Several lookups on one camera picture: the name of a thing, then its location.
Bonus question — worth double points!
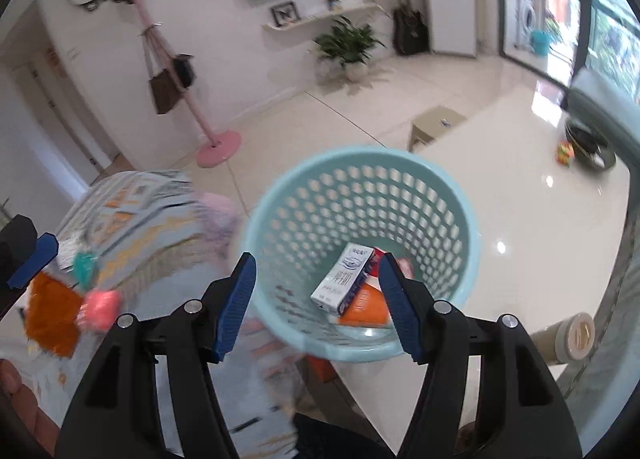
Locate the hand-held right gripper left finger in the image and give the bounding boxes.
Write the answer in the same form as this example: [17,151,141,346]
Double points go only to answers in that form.
[55,251,258,459]

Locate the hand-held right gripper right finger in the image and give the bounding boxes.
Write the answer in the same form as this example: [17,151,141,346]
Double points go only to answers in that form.
[377,253,583,459]

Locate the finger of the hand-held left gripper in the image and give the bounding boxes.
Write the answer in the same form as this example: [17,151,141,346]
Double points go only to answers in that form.
[0,214,60,291]

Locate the orange snack packet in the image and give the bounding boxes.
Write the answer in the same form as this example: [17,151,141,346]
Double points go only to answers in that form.
[337,284,393,329]

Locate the teal wrapper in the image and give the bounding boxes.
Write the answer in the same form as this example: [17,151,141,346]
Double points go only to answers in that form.
[72,251,98,290]

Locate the red snack packet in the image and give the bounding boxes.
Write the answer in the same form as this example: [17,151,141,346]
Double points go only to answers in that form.
[369,248,416,282]

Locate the orange wrapper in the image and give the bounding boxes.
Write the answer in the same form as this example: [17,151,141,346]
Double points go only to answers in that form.
[24,271,83,357]

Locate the white milk carton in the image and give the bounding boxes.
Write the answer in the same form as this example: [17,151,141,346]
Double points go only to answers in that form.
[310,241,376,317]

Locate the bright pink wrapper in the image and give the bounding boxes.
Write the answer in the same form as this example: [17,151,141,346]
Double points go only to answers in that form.
[80,289,122,332]

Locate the pale pink packet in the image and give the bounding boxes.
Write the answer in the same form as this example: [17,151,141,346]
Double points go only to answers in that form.
[197,191,246,270]

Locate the light blue perforated plastic basket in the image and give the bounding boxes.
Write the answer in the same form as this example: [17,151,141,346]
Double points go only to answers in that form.
[240,146,481,364]

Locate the person's left hand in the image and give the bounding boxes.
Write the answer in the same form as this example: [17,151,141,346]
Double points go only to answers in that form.
[0,358,57,457]

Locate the small orange box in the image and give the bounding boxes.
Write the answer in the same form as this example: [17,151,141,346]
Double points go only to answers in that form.
[306,356,335,385]

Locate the white entrance door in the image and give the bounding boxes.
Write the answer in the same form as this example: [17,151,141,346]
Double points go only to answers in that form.
[0,64,88,200]

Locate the white hallway door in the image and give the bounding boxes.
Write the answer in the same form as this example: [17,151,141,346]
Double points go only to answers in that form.
[30,61,108,172]

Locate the person's dark pants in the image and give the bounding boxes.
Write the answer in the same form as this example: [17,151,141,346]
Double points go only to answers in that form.
[292,413,401,459]

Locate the pink coat rack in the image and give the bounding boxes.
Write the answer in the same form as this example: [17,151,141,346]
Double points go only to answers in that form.
[112,0,242,168]

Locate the beige low stool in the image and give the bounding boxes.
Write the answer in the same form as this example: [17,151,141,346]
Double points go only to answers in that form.
[407,106,468,152]

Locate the brown tote bag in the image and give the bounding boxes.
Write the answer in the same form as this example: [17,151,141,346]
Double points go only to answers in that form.
[148,70,183,116]

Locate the grey-green covered sofa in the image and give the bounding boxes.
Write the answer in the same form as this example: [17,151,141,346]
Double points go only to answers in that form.
[555,219,640,440]

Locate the small black bag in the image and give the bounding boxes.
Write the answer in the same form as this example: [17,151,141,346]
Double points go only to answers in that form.
[172,54,196,90]

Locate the grey metal bowl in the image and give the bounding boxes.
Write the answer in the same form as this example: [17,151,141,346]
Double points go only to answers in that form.
[564,116,617,170]

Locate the potted green plant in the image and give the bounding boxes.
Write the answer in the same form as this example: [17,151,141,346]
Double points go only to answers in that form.
[312,16,386,83]

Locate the black acoustic guitar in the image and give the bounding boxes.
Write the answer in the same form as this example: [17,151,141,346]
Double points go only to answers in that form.
[391,0,431,56]

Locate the grey armchair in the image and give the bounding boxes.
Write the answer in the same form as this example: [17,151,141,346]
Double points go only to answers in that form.
[567,66,640,164]

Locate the framed butterfly picture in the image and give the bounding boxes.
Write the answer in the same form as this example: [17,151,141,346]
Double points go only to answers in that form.
[271,1,301,28]

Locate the white washing machine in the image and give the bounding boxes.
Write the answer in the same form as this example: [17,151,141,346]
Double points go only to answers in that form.
[515,0,539,52]

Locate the black framed glass door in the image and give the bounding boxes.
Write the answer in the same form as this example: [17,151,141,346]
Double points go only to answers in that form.
[492,0,640,104]

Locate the white wavy wall shelf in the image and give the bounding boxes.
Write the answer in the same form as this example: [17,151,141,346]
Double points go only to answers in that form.
[263,1,391,32]

